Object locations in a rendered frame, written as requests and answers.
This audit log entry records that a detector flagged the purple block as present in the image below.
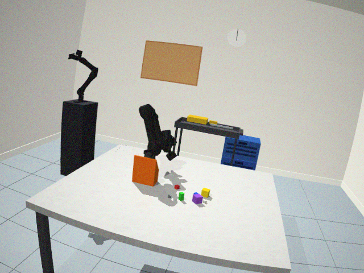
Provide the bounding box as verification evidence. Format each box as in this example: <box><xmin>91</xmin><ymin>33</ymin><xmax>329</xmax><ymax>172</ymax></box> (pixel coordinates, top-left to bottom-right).
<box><xmin>192</xmin><ymin>194</ymin><xmax>203</xmax><ymax>204</ymax></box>

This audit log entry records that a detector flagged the yellow cube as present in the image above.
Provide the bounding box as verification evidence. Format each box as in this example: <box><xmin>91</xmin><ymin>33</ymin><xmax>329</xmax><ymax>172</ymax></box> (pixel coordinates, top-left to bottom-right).
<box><xmin>201</xmin><ymin>188</ymin><xmax>210</xmax><ymax>198</ymax></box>

